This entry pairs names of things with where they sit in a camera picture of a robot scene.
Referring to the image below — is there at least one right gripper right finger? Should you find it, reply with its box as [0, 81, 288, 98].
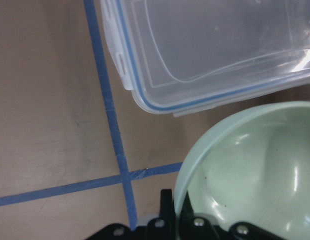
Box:
[178, 194, 282, 240]

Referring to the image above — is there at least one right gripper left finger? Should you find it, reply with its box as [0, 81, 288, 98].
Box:
[88, 189, 176, 240]

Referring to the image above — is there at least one green bowl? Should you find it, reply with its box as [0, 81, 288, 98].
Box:
[174, 101, 310, 240]

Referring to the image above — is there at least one clear plastic food container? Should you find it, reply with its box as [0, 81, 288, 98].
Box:
[100, 0, 310, 116]

